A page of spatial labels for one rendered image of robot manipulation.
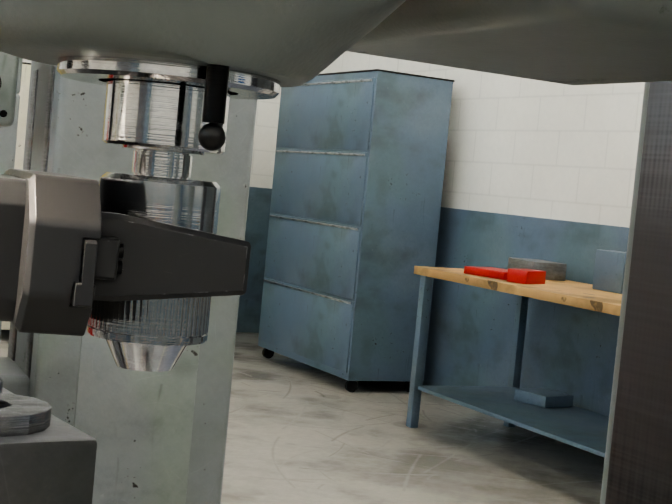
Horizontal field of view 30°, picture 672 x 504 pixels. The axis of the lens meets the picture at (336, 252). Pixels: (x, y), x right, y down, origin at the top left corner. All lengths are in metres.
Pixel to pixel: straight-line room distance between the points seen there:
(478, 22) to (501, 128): 7.22
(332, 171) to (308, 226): 0.47
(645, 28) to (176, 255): 0.19
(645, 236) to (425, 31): 0.30
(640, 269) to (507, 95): 6.93
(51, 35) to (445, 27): 0.17
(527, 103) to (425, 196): 0.91
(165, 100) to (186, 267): 0.06
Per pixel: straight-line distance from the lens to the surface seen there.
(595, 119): 7.02
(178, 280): 0.47
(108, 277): 0.45
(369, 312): 7.79
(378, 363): 7.88
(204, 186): 0.48
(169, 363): 0.49
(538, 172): 7.38
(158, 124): 0.47
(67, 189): 0.44
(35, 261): 0.43
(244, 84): 0.46
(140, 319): 0.47
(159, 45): 0.43
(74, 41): 0.44
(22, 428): 0.86
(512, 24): 0.50
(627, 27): 0.48
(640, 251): 0.81
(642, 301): 0.80
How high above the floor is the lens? 1.27
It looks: 3 degrees down
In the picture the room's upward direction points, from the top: 5 degrees clockwise
